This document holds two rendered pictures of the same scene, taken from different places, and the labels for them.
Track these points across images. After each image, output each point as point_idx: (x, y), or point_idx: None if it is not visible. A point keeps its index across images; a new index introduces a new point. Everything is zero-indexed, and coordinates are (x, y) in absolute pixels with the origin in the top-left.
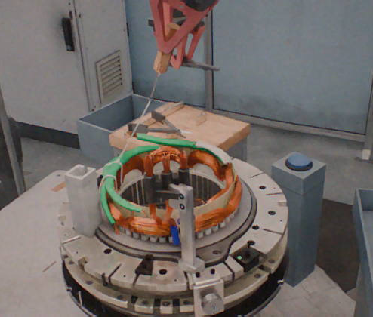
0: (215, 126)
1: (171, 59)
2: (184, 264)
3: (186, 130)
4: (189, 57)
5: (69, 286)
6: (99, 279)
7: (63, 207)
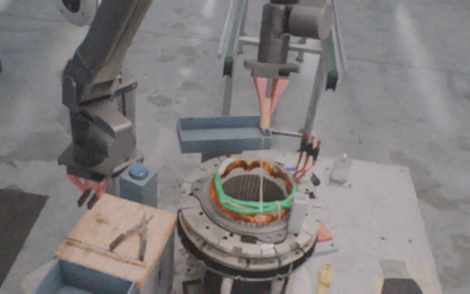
0: (108, 211)
1: (101, 193)
2: (303, 179)
3: (120, 228)
4: (88, 185)
5: (305, 260)
6: None
7: (281, 249)
